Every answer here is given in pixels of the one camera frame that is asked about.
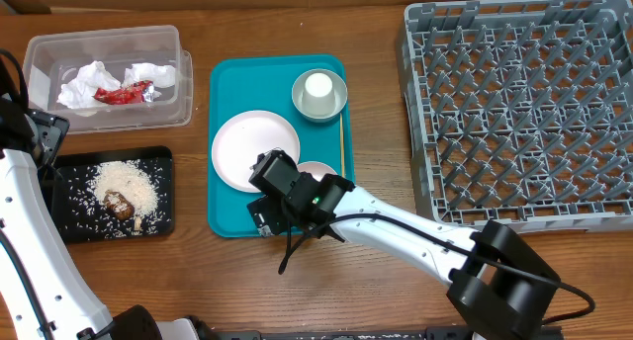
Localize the white paper cup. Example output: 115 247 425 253
302 72 335 117

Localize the white napkin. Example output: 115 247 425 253
122 62 176 88
57 61 122 109

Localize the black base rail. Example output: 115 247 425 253
213 326 473 340

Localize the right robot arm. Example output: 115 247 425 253
249 171 560 339

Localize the black food waste tray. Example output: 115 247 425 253
42 145 175 245

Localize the white rice pile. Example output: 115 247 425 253
63 160 172 240

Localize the clear plastic waste bin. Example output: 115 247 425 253
23 26 194 133

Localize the grey bowl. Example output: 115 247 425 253
292 68 348 123

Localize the grey dishwasher rack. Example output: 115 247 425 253
396 0 632 232

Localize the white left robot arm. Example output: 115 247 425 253
1 50 210 340

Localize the wooden chopstick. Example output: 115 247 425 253
339 114 346 178

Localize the large white plate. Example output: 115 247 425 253
211 110 301 193

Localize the teal serving tray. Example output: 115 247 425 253
208 54 355 238

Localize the red foil wrapper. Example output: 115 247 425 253
93 80 160 106

